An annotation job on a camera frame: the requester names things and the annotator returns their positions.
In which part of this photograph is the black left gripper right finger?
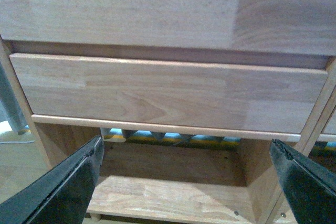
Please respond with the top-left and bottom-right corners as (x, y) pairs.
(269, 139), (335, 223)

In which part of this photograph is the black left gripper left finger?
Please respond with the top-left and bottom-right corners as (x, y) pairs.
(1, 135), (104, 223)

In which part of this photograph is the wooden shelf cabinet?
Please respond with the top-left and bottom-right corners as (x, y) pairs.
(0, 0), (336, 224)

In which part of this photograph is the lower wooden drawer front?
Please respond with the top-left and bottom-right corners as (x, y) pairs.
(10, 54), (328, 133)

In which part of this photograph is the wooden drawer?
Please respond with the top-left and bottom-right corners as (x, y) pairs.
(1, 0), (335, 56)
(10, 54), (328, 133)

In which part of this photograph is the upper wooden drawer front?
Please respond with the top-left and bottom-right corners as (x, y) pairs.
(1, 0), (335, 56)

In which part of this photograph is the white cable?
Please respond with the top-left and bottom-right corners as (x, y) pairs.
(0, 140), (35, 145)

